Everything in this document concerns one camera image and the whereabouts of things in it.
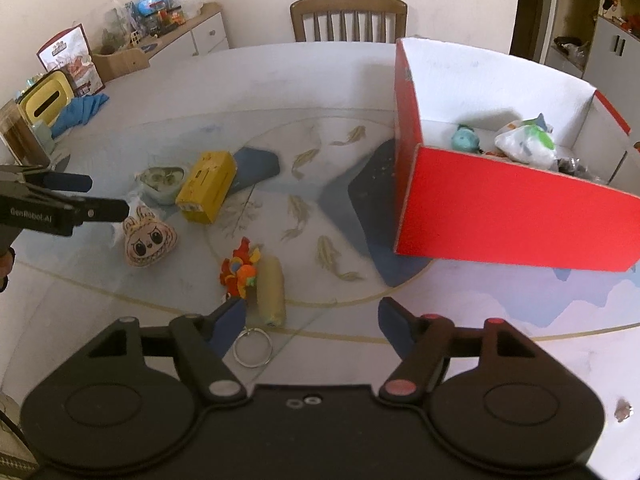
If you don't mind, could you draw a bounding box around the yellow small box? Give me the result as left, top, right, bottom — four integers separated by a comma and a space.
176, 151, 236, 224

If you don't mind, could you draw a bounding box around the white green plastic bag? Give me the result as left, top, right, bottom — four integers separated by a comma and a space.
494, 114, 556, 170

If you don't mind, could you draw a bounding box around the teal plush toy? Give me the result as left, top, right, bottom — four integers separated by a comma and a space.
450, 125, 482, 154

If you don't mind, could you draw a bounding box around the red orange flower toy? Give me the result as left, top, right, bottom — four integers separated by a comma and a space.
219, 237, 262, 299

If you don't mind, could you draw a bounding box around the blue round toy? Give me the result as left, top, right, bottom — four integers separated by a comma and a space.
137, 0, 169, 16

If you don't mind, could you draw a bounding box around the heart shaped green tin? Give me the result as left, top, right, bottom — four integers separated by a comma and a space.
137, 166, 186, 206

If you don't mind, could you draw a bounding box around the left hand black glove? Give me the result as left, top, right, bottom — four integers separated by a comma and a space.
0, 247, 15, 292

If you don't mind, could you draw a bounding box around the yellow tissue box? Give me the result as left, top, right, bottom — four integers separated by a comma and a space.
18, 70, 75, 127

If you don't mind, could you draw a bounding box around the red white cardboard box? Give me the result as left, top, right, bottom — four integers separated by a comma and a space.
394, 38, 639, 272

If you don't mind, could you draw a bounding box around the cream cylindrical plush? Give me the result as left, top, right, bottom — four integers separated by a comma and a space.
256, 255, 286, 327

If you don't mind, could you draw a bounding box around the white wooden wall cabinet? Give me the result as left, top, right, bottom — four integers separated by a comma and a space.
541, 0, 639, 122

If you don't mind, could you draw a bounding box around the red white snack bag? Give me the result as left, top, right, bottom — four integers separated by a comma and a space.
37, 24, 105, 96

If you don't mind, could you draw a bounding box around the wooden chair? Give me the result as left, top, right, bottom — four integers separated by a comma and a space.
290, 0, 409, 44

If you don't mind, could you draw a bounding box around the wooden white sideboard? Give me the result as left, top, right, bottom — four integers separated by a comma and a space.
91, 2, 230, 84

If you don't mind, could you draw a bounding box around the blue cloth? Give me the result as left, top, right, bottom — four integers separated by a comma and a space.
51, 93, 110, 139

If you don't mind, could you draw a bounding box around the beige bunny face plush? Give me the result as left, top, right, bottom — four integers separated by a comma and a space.
122, 204, 178, 268

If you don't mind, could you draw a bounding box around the metal key ring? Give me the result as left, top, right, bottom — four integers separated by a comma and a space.
232, 327, 275, 370

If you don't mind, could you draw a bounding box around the brown glass jar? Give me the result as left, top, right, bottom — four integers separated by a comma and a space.
0, 100, 50, 167

